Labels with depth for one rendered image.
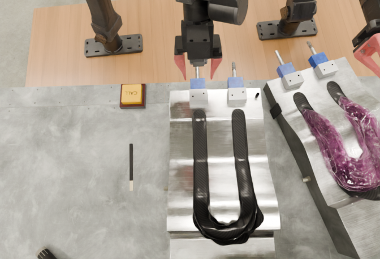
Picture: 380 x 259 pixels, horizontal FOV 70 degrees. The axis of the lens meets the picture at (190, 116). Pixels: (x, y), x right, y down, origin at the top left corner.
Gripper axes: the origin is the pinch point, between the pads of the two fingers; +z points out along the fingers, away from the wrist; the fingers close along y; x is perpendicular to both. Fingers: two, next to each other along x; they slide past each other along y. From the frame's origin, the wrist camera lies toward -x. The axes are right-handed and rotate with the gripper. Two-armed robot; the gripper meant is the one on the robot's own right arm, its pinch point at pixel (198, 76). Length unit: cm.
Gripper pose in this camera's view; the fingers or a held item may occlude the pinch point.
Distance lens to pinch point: 67.7
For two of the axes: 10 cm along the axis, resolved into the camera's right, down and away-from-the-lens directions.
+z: 0.4, 7.5, 6.7
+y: 10.0, -0.3, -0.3
